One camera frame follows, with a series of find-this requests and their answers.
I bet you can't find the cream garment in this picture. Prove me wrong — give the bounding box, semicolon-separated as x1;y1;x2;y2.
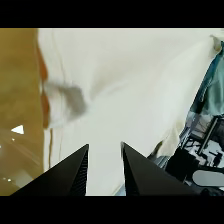
36;28;224;197

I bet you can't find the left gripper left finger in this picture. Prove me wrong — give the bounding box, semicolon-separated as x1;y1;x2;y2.
11;143;90;197

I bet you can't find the pale green garment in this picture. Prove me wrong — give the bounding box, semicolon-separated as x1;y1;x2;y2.
199;35;224;118

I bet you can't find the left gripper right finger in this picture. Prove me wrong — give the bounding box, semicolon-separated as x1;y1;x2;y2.
120;141;201;197

